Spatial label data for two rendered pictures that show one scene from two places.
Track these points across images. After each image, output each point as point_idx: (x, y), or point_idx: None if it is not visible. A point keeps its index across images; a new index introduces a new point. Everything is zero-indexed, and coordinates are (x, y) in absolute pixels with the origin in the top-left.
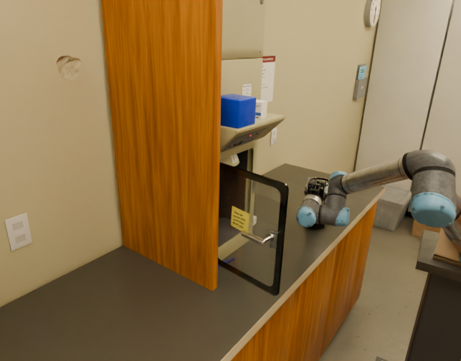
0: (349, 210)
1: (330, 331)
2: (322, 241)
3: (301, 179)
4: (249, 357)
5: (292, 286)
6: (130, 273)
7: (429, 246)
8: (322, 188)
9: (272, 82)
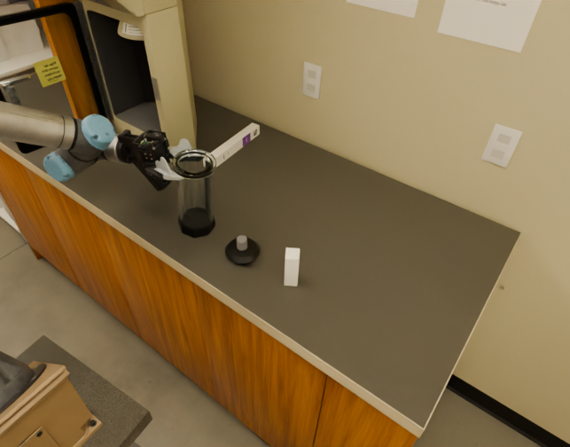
0: (51, 162)
1: (234, 405)
2: (144, 225)
3: (417, 244)
4: (46, 192)
5: (60, 185)
6: None
7: (78, 384)
8: (153, 155)
9: (535, 0)
